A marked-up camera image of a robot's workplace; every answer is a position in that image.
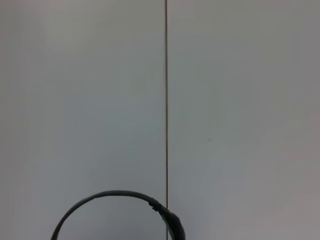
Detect black round teapot with handle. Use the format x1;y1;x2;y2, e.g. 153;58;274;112
50;190;186;240

